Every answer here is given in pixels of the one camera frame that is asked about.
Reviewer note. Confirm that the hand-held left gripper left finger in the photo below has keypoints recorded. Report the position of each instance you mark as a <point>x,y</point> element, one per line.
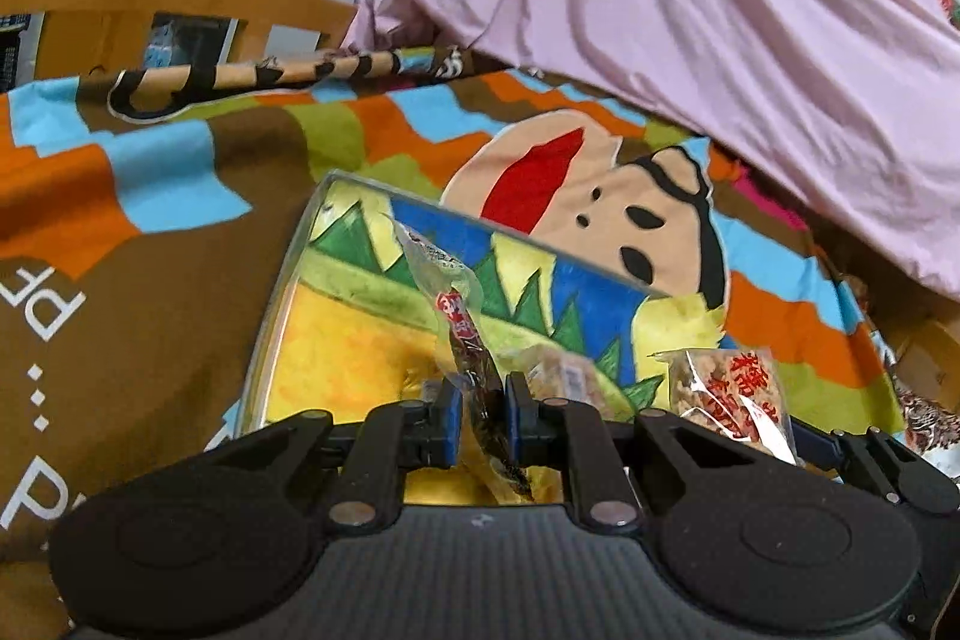
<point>450,419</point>

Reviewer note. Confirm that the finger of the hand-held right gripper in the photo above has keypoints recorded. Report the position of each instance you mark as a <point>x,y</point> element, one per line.
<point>817,449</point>

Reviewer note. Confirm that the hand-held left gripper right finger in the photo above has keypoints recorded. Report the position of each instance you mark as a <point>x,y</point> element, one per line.
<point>517,419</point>

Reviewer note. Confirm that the clear snack packet red print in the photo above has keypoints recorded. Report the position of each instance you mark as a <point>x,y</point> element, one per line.
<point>735,400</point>

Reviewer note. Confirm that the tin box with dinosaur drawing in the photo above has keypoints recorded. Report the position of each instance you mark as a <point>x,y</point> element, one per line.
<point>352,340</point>

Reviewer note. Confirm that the floral bed sheet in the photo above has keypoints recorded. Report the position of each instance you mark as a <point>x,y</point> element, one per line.
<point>930,419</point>

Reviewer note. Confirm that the brown cartoon printed blanket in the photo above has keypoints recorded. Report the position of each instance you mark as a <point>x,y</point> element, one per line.
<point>150,197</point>

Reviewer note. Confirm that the tan black striped roll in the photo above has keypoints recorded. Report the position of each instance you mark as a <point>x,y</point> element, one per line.
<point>247,74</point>

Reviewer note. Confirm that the pink sheet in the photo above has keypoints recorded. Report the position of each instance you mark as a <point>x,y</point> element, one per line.
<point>675,10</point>

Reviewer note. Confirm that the blue plastic bag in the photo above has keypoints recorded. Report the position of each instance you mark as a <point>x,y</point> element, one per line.
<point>169,44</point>

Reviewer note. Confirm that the wooden bed side rail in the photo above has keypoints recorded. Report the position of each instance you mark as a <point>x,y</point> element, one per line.
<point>930,347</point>

